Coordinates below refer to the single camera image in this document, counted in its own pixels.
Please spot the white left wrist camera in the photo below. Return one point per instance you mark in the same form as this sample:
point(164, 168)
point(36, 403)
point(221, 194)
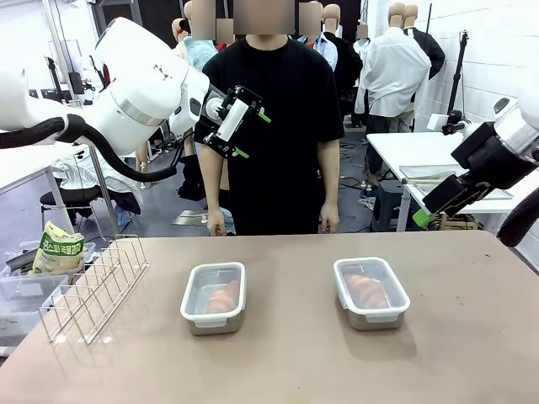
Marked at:
point(194, 101)

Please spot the silver metal pole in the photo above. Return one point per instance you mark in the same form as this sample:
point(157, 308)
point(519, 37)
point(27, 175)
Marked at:
point(103, 189)

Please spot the person's left hand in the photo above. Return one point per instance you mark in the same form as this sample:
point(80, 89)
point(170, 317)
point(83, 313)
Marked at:
point(329, 219)

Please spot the white table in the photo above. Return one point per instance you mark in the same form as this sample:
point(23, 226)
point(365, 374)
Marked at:
point(412, 147)

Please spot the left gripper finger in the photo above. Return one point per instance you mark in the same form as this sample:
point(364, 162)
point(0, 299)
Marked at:
point(221, 147)
point(252, 99)

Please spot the clear plastic container lid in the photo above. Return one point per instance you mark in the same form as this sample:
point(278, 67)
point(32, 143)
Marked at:
point(362, 267)
point(219, 272)

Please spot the person's left forearm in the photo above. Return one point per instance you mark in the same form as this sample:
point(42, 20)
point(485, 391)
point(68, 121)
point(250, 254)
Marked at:
point(328, 172)

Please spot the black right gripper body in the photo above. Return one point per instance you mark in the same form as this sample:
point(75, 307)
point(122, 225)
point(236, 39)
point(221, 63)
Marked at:
point(488, 155)

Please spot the person in black t-shirt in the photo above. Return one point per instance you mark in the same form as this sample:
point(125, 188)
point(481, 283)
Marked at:
point(286, 126)

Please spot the green yellow snack bag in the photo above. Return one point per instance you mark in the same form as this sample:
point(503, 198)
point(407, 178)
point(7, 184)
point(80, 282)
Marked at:
point(57, 252)

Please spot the clear plastic storage bin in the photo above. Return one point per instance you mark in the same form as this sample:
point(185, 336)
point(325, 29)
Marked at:
point(25, 303)

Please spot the golden croissant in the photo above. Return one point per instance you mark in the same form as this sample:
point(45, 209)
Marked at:
point(366, 290)
point(223, 296)

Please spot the mannequin in black jacket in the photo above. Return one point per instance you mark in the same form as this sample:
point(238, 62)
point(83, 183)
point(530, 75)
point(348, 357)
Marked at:
point(433, 54)

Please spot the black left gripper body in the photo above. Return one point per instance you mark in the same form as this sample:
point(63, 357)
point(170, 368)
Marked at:
point(231, 120)

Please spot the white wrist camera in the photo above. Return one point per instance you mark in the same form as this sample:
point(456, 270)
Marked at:
point(194, 101)
point(440, 122)

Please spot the person's right forearm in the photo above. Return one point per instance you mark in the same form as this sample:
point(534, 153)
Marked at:
point(210, 181)

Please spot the mannequin in white shirt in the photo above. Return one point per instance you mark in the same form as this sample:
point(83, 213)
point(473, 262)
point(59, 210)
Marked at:
point(391, 76)

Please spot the black tripod stand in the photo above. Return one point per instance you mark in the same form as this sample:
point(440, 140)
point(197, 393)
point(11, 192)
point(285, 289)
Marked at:
point(457, 84)

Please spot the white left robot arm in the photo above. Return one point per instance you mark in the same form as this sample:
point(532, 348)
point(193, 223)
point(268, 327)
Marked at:
point(139, 84)

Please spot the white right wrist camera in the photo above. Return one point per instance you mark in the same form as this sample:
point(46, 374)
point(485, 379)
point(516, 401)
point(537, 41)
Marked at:
point(440, 122)

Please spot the rectangular steel container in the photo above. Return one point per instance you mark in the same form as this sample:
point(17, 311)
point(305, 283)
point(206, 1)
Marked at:
point(370, 326)
point(215, 330)

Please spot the white desk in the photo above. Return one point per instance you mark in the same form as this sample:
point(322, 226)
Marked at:
point(25, 164)

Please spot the mannequin in dark clothes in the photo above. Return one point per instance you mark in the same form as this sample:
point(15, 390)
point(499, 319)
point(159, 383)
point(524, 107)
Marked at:
point(349, 63)

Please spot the mannequin in light blue shirt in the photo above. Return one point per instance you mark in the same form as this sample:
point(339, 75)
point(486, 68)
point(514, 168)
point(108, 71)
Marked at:
point(202, 50)

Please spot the grey cloth cover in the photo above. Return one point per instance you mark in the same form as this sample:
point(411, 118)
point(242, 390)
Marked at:
point(122, 189)

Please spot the person's right hand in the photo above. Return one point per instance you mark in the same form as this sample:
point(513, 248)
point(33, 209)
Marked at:
point(217, 223)

